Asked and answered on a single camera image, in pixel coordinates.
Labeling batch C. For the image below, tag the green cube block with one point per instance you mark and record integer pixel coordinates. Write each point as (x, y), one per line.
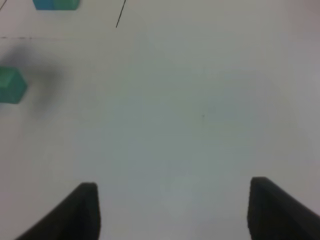
(12, 85)

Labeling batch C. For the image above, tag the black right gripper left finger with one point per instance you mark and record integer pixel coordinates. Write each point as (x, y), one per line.
(77, 217)

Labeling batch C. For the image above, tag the template blue block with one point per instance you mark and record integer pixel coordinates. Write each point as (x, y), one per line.
(43, 5)

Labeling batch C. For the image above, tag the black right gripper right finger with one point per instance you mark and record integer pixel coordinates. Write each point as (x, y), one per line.
(273, 214)

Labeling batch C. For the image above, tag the template green block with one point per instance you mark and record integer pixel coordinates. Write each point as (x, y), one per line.
(65, 5)

